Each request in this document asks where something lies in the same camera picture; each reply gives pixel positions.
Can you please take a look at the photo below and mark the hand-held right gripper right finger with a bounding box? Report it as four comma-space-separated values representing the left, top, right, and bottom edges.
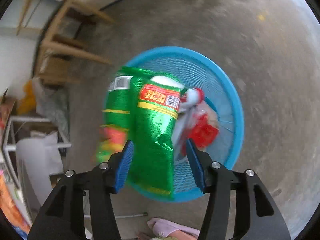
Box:
185, 138, 292, 240

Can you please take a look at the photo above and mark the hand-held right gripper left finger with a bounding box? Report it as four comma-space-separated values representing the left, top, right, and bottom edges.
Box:
27, 139, 135, 240

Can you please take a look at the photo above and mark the red wrapper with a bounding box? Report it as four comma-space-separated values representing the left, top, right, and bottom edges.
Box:
191, 110, 218, 148

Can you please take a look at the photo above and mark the large green snack bag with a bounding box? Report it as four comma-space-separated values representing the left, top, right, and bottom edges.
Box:
96, 66, 185, 202

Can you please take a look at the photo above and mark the white plastic bag red print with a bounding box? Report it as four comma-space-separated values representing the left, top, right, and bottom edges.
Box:
151, 74, 220, 160

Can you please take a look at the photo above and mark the blue plastic mesh basket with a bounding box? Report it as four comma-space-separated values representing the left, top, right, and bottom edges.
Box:
104, 46, 245, 203

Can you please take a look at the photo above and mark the pink slipper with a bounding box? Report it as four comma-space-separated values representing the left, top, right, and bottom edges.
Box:
147, 217, 200, 240

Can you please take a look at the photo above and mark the white pillow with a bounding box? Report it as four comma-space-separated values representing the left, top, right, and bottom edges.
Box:
15, 131, 65, 205

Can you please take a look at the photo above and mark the white side table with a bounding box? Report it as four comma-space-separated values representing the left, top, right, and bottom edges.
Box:
2, 116, 72, 153

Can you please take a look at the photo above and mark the grey plastic bag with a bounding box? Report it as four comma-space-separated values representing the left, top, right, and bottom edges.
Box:
35, 79, 70, 140

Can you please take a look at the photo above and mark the brown box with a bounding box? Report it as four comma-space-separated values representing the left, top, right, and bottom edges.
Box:
37, 55, 80, 84

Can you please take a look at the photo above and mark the yellow plastic bag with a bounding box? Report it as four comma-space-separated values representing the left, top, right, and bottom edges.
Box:
17, 79, 38, 114

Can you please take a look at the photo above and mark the wooden chair with dark seat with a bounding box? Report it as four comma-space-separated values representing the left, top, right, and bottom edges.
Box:
16, 0, 115, 85

